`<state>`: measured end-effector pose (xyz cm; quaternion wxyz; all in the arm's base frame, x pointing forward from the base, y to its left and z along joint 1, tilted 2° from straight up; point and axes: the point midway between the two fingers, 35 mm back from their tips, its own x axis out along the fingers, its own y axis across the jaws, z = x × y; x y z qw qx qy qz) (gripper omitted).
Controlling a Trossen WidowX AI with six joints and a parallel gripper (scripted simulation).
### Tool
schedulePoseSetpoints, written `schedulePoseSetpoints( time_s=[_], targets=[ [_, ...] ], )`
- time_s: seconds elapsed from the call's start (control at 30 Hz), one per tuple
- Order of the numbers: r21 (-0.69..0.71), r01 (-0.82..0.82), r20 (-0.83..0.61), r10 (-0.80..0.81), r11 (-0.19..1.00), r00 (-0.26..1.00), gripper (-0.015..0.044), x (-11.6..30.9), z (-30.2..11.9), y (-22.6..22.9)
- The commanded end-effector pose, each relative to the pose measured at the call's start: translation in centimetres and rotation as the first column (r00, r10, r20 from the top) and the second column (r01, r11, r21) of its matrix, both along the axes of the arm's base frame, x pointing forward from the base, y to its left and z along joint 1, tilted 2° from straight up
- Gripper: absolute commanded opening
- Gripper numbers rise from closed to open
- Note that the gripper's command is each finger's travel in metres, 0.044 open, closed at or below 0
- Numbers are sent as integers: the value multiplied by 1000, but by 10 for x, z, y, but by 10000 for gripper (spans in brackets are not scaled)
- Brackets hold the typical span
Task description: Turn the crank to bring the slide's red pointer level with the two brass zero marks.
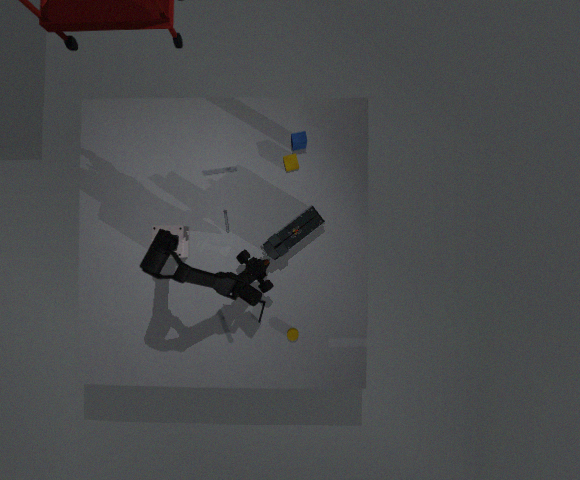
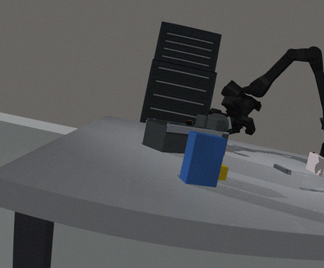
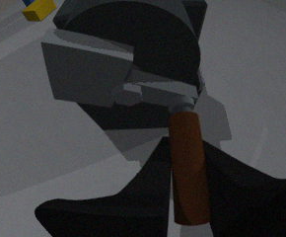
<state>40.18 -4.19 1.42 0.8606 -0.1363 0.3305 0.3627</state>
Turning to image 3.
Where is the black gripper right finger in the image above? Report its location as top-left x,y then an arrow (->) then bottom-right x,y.
202,139 -> 286,237

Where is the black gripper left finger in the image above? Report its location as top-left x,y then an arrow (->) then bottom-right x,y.
34,137 -> 172,237

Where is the yellow cube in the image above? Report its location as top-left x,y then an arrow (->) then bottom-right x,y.
22,0 -> 56,21

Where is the blue block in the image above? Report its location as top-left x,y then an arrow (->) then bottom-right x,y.
22,0 -> 35,7

